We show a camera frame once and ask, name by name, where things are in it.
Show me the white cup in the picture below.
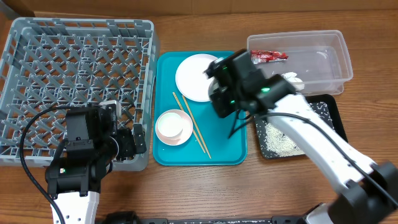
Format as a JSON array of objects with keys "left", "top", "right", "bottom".
[{"left": 157, "top": 112, "right": 183, "bottom": 139}]

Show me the red snack wrapper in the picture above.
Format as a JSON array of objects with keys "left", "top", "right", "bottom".
[{"left": 250, "top": 50, "right": 289, "bottom": 64}]

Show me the white tissue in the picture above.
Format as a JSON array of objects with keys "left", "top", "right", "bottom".
[{"left": 281, "top": 72, "right": 305, "bottom": 91}]

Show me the white rice pile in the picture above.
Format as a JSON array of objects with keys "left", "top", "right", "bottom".
[{"left": 260, "top": 123, "right": 304, "bottom": 159}]

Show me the grey bowl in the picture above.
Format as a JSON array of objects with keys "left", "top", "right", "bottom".
[{"left": 208, "top": 78, "right": 219, "bottom": 101}]

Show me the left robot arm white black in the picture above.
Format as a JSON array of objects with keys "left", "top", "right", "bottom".
[{"left": 45, "top": 124, "right": 148, "bottom": 223}]

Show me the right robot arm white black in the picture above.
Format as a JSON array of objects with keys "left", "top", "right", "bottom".
[{"left": 209, "top": 73, "right": 397, "bottom": 223}]

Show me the small pink bowl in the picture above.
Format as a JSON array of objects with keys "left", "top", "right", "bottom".
[{"left": 155, "top": 109, "right": 193, "bottom": 146}]

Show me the large white round plate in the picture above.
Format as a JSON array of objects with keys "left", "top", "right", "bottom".
[{"left": 175, "top": 54, "right": 217, "bottom": 103}]

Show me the wooden chopstick left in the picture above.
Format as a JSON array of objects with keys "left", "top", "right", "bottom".
[{"left": 172, "top": 92, "right": 205, "bottom": 153}]

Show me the wooden chopstick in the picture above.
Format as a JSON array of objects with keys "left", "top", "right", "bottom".
[
  {"left": 172, "top": 92, "right": 205, "bottom": 153},
  {"left": 182, "top": 95, "right": 212, "bottom": 159}
]

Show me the wooden chopstick right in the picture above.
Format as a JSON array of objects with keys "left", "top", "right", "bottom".
[{"left": 182, "top": 95, "right": 212, "bottom": 159}]

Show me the teal plastic serving tray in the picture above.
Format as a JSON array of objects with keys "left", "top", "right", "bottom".
[{"left": 152, "top": 51, "right": 248, "bottom": 166}]

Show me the black rectangular tray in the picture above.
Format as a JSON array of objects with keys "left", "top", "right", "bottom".
[{"left": 255, "top": 95, "right": 348, "bottom": 159}]

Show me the clear plastic bin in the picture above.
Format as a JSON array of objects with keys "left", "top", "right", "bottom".
[{"left": 247, "top": 30, "right": 353, "bottom": 95}]

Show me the grey plastic dish rack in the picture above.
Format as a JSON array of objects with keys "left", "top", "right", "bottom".
[{"left": 1, "top": 17, "right": 159, "bottom": 167}]

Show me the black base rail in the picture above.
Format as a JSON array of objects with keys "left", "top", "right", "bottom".
[{"left": 95, "top": 211, "right": 305, "bottom": 224}]

